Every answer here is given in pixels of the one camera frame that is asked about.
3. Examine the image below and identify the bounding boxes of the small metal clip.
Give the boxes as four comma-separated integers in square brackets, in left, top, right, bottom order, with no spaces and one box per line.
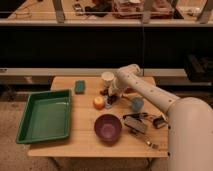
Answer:
[146,141,159,149]

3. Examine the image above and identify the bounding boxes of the black eyeglasses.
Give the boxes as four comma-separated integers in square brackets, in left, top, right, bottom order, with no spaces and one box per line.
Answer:
[123,113,148,119]

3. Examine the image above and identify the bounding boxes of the purple bowl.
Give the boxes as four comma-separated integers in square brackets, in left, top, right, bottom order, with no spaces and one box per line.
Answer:
[94,114,122,143]

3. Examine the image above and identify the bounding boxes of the green plastic tray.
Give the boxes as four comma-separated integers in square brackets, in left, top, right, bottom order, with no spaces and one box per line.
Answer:
[16,90,71,144]

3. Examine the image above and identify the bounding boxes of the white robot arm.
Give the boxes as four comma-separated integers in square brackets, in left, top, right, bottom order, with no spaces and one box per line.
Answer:
[110,64,213,171]

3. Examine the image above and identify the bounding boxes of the wooden table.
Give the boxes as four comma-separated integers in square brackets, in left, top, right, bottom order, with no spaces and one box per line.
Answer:
[28,76,168,158]

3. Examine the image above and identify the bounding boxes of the orange apple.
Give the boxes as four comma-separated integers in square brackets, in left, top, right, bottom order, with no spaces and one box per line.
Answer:
[93,96,105,110]

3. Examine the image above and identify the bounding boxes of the green sponge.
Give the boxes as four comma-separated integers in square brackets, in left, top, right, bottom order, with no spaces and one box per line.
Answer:
[75,80,85,94]

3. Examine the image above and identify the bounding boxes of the small black box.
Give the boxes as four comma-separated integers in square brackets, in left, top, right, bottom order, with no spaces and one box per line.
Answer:
[153,116,167,129]

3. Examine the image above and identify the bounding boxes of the blue cup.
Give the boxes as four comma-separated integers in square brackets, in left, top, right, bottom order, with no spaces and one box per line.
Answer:
[131,97,144,112]

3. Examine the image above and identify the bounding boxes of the white cup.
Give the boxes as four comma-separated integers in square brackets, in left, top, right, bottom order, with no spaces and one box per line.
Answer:
[101,72,114,87]

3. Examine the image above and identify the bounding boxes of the black stapler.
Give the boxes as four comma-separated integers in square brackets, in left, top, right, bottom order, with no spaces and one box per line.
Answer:
[124,116,147,134]

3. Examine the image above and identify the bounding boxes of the dark grape bunch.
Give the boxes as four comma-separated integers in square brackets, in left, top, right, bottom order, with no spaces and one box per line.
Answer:
[100,89,118,105]

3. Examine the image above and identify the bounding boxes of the orange bowl with utensil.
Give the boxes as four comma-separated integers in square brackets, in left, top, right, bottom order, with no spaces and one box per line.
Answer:
[124,87,136,94]

